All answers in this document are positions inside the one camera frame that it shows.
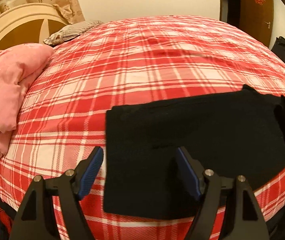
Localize black pants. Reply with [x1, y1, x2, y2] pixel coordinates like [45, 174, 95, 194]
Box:
[103, 85, 285, 219]

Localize red plaid bed sheet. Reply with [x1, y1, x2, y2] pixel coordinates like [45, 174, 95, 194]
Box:
[0, 15, 285, 240]

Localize pink pillow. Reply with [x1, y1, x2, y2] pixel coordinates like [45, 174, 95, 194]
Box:
[0, 43, 54, 158]

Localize striped grey pillow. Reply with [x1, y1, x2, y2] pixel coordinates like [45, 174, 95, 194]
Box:
[43, 20, 103, 47]

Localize cream wooden headboard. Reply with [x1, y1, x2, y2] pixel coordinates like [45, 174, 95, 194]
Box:
[0, 3, 68, 51]

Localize brown wooden door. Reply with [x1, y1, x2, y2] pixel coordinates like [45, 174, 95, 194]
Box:
[239, 0, 274, 47]

